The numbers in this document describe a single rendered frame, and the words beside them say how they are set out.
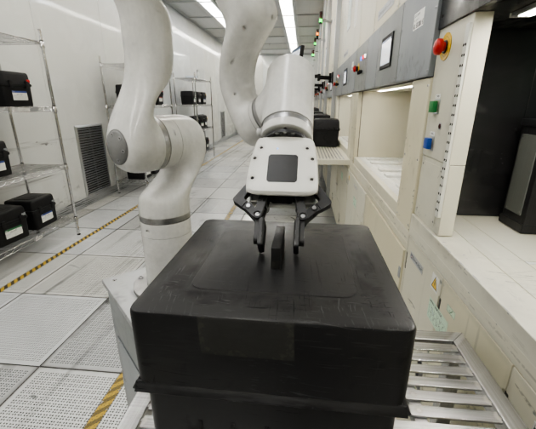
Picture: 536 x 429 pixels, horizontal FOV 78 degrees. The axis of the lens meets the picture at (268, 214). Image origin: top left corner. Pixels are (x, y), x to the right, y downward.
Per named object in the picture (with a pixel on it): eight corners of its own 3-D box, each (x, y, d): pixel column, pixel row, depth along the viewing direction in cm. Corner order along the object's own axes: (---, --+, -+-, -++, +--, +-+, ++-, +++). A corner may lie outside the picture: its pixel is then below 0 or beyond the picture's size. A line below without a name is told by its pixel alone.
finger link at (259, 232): (243, 198, 46) (237, 243, 43) (266, 199, 46) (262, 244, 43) (247, 209, 49) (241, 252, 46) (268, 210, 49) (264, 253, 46)
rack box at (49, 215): (39, 231, 281) (32, 201, 273) (7, 231, 282) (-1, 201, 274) (61, 219, 310) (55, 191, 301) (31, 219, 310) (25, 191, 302)
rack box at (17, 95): (8, 106, 251) (0, 69, 243) (-26, 106, 254) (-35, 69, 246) (38, 105, 280) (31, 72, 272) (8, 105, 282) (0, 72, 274)
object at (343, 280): (208, 266, 64) (203, 201, 60) (365, 275, 61) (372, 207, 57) (130, 391, 36) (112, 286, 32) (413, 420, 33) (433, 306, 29)
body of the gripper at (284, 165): (250, 123, 50) (242, 188, 45) (320, 124, 48) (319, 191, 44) (256, 154, 56) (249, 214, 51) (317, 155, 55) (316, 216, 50)
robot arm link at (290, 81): (246, 130, 54) (287, 102, 48) (254, 73, 60) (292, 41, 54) (282, 154, 59) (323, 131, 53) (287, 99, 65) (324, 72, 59)
